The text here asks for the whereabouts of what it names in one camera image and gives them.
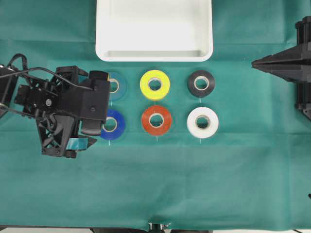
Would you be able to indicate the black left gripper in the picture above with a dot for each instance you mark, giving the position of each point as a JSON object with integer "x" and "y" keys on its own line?
{"x": 64, "y": 109}

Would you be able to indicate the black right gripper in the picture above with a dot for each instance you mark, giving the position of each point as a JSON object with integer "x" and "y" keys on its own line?
{"x": 293, "y": 65}

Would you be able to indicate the blue tape roll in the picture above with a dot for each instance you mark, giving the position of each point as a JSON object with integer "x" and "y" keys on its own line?
{"x": 119, "y": 125}

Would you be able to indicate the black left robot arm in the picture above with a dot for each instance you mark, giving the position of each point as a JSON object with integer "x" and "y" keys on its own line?
{"x": 7, "y": 85}

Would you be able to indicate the teal green tape roll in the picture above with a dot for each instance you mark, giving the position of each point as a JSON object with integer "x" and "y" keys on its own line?
{"x": 118, "y": 86}

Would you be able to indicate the yellow tape roll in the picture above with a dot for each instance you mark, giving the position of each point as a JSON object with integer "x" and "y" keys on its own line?
{"x": 155, "y": 84}

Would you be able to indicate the red tape roll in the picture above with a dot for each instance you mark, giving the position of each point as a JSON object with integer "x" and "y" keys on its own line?
{"x": 156, "y": 120}

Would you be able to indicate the white plastic tray case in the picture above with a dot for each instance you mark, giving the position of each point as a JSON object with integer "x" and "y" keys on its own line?
{"x": 154, "y": 30}

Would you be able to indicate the black tape roll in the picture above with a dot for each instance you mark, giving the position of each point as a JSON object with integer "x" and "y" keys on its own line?
{"x": 201, "y": 83}

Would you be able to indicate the white tape roll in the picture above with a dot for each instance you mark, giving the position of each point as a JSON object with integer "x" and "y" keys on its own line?
{"x": 202, "y": 122}

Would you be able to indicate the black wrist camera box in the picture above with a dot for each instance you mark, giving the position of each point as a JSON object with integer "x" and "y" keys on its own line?
{"x": 88, "y": 102}

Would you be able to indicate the black camera mount bottom edge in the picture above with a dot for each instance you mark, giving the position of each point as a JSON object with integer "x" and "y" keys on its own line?
{"x": 158, "y": 228}

